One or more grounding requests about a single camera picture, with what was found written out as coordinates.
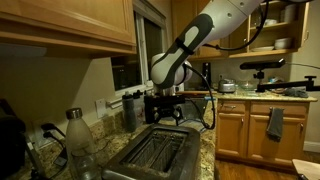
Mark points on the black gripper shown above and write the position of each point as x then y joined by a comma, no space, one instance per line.
168,110

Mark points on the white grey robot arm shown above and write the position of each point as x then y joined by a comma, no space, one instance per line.
186,43

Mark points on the stainless steel two-slot toaster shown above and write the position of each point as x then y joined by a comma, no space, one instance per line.
156,153

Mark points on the stainless steel sink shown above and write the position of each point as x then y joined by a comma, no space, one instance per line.
196,110

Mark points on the white bottle with black cap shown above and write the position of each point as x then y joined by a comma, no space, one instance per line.
139,106

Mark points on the wooden cutting board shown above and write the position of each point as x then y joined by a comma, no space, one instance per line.
200,93

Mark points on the grey sports bottle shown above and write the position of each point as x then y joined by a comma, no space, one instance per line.
129,113

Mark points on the blue sponge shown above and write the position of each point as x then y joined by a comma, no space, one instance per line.
210,98

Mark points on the tall black cylinder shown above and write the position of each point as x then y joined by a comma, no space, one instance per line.
206,75

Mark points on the metal pot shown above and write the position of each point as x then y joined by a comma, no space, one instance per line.
227,86

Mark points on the kitchen window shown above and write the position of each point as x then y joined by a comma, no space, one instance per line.
130,63

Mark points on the glass bowl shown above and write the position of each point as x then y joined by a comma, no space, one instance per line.
247,85

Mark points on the clear bottle with metal cap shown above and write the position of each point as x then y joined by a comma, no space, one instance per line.
80,146

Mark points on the wooden peninsula base cabinet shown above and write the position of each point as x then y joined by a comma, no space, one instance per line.
263,130

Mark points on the grey hanging towel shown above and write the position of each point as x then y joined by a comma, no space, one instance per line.
275,123

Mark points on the open wooden dish cabinet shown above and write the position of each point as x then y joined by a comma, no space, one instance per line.
266,33

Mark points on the grey crumpled cloth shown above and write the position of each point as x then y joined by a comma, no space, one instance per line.
296,92

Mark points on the stack of white bowls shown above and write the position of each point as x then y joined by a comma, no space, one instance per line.
283,43

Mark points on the white cups on shelf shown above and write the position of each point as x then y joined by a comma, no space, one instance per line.
269,22

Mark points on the tall stack of white dishes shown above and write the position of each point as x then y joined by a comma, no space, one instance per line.
289,13

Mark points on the black countertop appliance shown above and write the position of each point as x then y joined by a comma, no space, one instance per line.
11,143

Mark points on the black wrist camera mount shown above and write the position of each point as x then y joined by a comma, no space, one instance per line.
170,100

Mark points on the white wall switch plate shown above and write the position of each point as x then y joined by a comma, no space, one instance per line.
100,108

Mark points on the black stereo camera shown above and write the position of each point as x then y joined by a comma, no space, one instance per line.
261,64

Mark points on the wall outlet with black plugs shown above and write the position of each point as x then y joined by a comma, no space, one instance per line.
50,131

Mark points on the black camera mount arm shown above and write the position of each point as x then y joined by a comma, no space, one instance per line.
286,85

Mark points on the wooden upper wall cabinet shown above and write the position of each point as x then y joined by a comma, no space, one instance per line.
66,23

